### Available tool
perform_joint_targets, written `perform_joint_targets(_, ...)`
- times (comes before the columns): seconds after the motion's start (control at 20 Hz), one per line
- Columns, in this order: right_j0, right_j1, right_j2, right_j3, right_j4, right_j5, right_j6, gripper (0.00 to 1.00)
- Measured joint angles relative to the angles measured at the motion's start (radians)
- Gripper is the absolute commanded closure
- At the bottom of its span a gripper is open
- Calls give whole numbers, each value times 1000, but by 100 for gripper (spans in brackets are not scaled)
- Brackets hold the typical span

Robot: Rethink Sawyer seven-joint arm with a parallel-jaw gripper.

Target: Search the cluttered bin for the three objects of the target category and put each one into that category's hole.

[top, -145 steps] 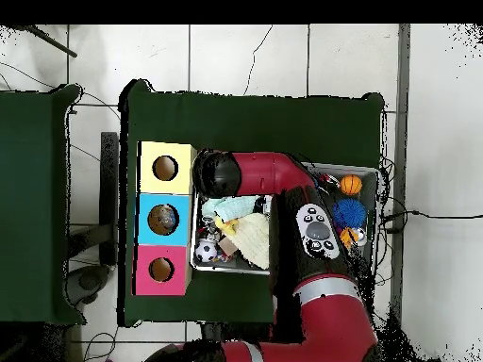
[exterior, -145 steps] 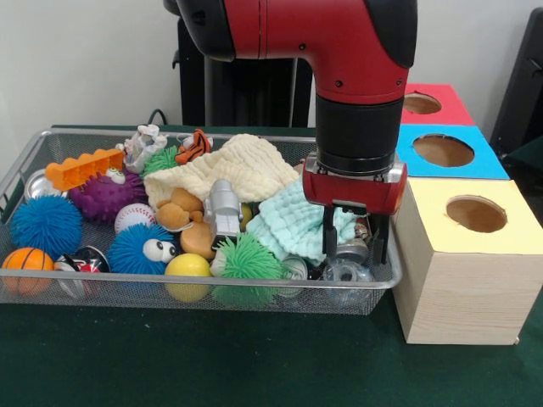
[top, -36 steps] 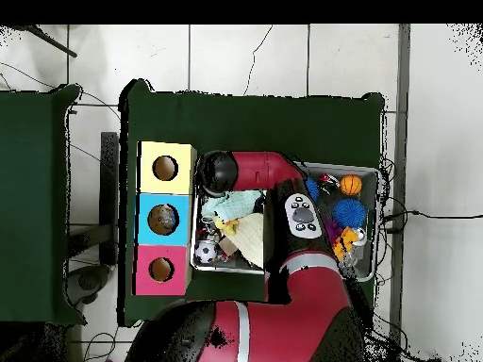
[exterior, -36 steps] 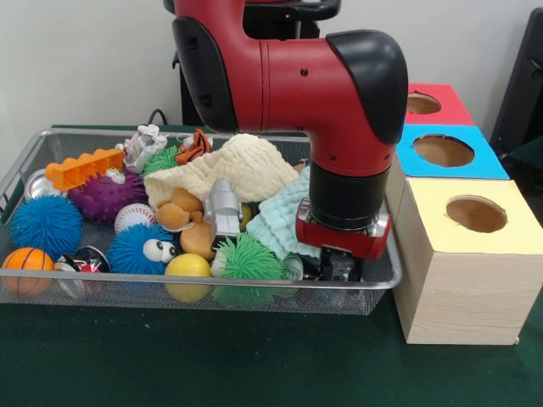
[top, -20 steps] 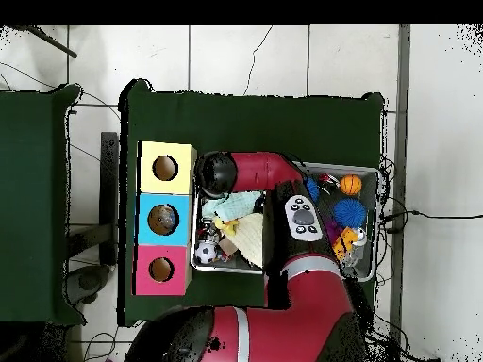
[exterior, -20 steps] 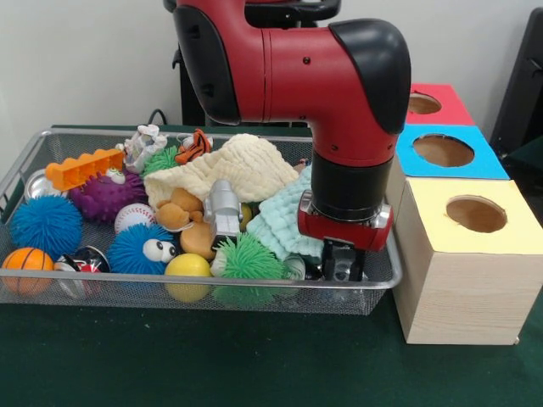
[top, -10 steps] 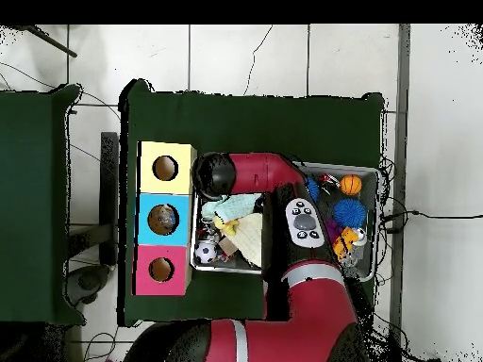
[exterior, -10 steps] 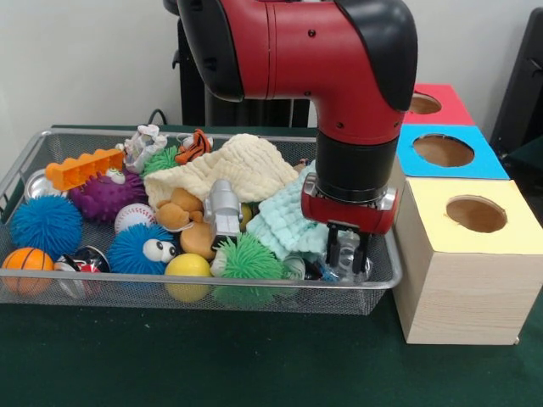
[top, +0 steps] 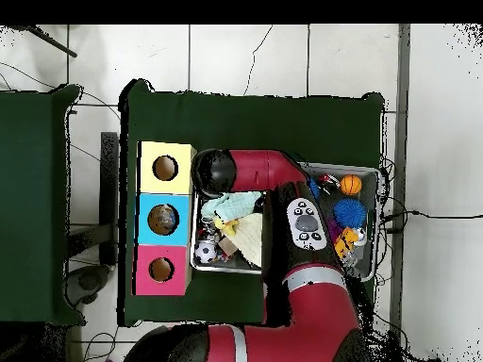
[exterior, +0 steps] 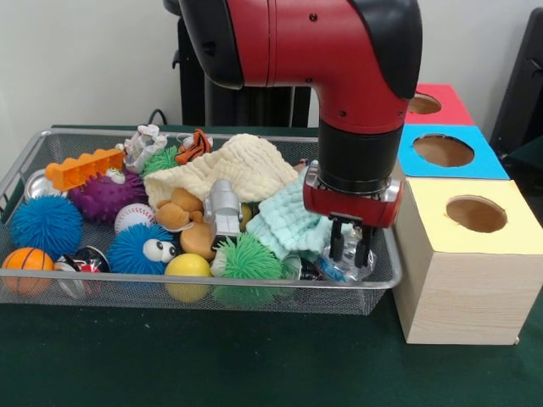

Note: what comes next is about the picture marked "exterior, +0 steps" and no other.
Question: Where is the orange basketball toy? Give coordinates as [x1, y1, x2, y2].
[2, 247, 57, 296]

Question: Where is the large green spiky ball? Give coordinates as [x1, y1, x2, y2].
[212, 234, 286, 306]

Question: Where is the purple spiky ball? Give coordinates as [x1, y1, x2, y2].
[70, 168, 147, 223]

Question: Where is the green cloth side table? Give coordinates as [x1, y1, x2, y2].
[507, 136, 543, 189]

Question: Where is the cream waffle cloth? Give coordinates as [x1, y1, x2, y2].
[144, 134, 299, 209]

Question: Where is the black pedestal stand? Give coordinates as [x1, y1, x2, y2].
[164, 0, 320, 128]

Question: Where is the orange plastic toy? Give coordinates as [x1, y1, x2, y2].
[45, 148, 126, 191]

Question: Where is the blue spiky ball with eyes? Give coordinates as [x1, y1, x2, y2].
[106, 223, 179, 276]

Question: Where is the clear plastic cup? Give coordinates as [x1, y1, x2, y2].
[318, 242, 376, 283]

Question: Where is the yellow ball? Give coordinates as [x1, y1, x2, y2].
[165, 254, 213, 304]

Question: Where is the shallow clear mesh bin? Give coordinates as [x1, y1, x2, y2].
[0, 127, 405, 316]

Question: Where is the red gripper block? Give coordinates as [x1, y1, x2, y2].
[303, 161, 402, 268]

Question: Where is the dark green table cloth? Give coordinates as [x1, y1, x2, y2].
[0, 125, 543, 407]

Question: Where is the black flat panel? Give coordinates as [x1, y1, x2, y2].
[490, 7, 543, 158]

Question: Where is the grey metal toy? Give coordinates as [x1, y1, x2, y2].
[204, 179, 243, 248]

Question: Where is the light blue waffle cloth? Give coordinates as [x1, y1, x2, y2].
[246, 170, 336, 262]

